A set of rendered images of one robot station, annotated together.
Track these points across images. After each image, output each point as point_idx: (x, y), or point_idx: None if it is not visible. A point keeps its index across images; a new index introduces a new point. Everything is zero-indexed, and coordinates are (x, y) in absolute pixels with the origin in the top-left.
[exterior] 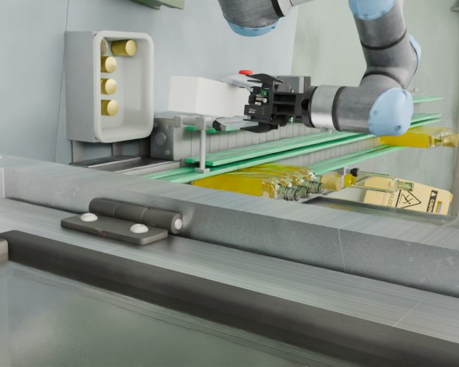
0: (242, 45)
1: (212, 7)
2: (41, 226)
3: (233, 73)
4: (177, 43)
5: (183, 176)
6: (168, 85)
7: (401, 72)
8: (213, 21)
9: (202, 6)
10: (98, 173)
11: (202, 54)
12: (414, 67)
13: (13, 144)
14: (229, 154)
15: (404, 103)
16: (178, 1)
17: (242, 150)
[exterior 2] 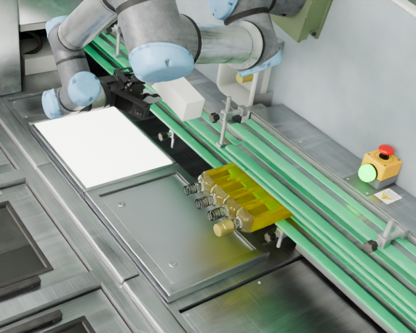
0: None
1: (382, 67)
2: None
3: (395, 147)
4: (331, 75)
5: (208, 135)
6: (314, 102)
7: (61, 88)
8: (381, 80)
9: (369, 59)
10: None
11: (357, 101)
12: (66, 93)
13: (214, 65)
14: (264, 166)
15: (43, 97)
16: (293, 34)
17: (284, 179)
